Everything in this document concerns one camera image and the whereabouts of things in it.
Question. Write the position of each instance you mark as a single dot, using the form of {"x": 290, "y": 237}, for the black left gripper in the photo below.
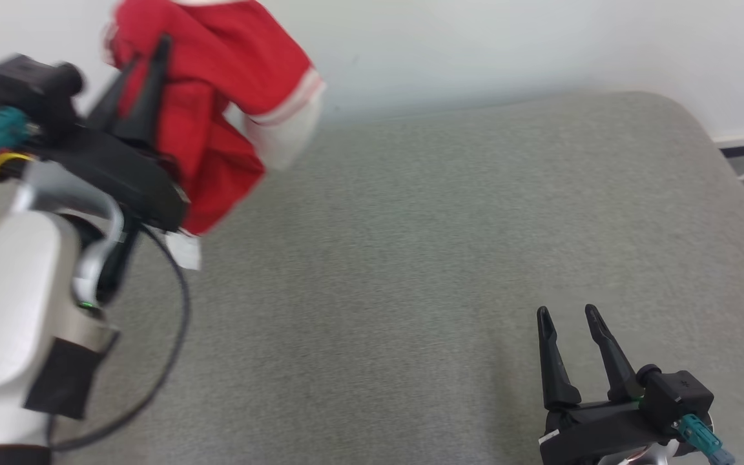
{"x": 120, "y": 171}

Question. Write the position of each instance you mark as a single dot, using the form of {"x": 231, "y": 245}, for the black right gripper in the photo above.
{"x": 598, "y": 433}

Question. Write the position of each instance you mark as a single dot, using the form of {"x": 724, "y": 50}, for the red jersey with white sleeves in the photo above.
{"x": 217, "y": 71}

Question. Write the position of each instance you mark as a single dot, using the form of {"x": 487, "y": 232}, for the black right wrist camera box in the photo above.
{"x": 679, "y": 394}

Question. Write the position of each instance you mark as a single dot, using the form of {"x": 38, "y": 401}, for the grey fabric sofa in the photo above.
{"x": 411, "y": 271}

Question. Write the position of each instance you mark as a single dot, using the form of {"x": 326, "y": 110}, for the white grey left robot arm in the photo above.
{"x": 10, "y": 310}

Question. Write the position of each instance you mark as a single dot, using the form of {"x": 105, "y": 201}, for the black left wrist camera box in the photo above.
{"x": 30, "y": 87}

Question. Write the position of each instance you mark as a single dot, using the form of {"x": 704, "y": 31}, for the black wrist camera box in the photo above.
{"x": 679, "y": 394}
{"x": 30, "y": 87}

